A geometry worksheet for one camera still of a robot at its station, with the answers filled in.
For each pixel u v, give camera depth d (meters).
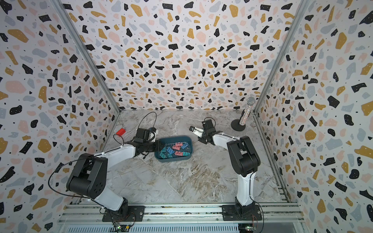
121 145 0.61
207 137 0.76
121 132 1.05
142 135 0.75
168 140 1.05
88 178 0.45
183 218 0.73
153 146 0.83
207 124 0.80
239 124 1.03
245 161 0.52
